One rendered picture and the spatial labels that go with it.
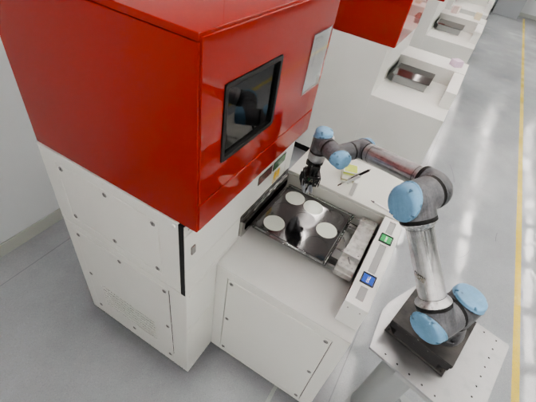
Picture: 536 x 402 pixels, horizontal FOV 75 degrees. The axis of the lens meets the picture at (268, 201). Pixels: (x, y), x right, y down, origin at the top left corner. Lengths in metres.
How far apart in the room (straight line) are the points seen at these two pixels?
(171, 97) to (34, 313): 1.91
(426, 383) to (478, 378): 0.22
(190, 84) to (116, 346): 1.77
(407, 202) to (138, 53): 0.83
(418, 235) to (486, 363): 0.69
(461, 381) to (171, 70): 1.42
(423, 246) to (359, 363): 1.33
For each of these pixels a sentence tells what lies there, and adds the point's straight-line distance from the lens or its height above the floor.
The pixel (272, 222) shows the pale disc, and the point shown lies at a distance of 1.63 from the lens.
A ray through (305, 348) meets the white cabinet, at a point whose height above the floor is 0.60.
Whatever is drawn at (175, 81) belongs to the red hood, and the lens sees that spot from 0.86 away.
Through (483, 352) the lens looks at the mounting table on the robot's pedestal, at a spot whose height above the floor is 0.82.
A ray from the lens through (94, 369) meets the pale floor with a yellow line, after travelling 2.29.
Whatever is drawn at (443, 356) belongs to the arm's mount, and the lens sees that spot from 1.51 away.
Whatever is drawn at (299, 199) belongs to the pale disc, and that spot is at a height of 0.90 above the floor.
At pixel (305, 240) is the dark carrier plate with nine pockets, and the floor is 0.90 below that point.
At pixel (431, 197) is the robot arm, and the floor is 1.43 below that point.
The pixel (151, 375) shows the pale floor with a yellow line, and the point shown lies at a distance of 2.22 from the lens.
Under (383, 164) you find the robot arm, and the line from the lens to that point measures 1.39.
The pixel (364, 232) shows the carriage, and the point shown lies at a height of 0.88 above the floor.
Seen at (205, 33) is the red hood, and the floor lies 1.81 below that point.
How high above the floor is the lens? 2.06
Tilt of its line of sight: 42 degrees down
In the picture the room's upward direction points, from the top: 11 degrees clockwise
